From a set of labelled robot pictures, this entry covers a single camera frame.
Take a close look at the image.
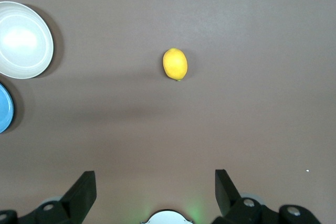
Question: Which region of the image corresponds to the yellow lemon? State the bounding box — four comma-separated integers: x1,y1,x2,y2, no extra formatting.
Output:
162,48,188,81

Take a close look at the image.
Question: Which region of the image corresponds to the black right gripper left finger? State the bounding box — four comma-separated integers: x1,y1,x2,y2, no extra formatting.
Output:
0,170,97,224

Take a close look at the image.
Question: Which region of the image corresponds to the blue plate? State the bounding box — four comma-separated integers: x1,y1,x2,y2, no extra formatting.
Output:
0,82,15,134

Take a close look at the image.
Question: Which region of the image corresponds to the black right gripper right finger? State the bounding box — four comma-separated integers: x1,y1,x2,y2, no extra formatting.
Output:
211,169,322,224

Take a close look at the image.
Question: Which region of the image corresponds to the pale pink plate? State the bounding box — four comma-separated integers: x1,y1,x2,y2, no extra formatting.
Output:
0,1,55,80

